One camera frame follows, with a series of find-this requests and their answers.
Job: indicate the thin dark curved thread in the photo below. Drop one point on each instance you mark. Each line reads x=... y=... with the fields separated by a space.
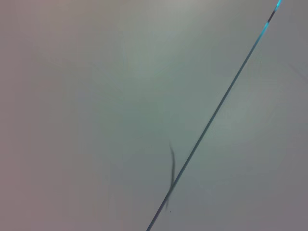
x=172 y=166

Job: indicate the thin dark seam line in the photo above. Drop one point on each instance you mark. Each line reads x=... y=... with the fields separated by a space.
x=211 y=119

